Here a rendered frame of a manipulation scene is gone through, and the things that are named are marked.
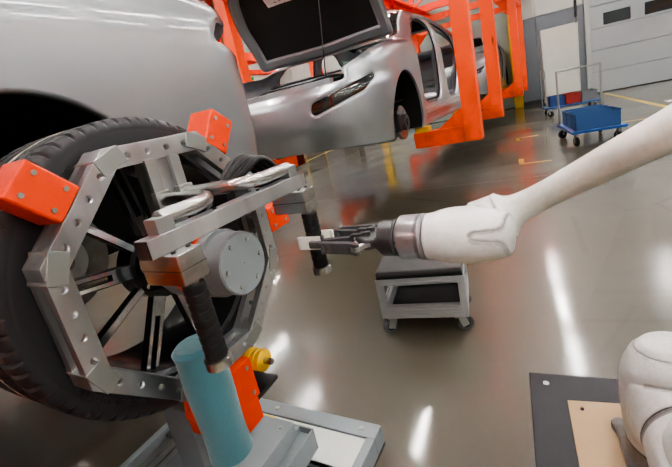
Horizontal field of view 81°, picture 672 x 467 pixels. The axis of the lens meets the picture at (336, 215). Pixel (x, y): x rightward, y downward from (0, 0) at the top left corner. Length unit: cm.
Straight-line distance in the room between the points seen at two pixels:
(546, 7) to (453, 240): 1314
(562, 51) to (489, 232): 1141
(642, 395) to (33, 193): 105
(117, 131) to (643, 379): 109
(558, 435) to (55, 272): 106
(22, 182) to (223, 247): 32
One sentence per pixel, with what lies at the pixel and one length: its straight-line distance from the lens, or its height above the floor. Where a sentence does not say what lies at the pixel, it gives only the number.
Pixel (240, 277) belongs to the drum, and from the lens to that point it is 80.
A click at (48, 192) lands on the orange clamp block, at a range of 77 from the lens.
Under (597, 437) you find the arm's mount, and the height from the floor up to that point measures 31.
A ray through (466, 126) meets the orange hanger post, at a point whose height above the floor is 67.
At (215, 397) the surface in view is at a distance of 83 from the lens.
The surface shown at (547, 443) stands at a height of 30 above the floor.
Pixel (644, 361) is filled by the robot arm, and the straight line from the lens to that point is 92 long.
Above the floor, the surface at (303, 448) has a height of 15.
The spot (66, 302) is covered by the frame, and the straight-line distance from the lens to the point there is 78.
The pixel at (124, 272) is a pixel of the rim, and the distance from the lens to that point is 95.
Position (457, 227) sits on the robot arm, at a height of 86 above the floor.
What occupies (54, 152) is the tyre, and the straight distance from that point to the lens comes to 88.
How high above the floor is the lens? 110
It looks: 15 degrees down
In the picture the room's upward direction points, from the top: 12 degrees counter-clockwise
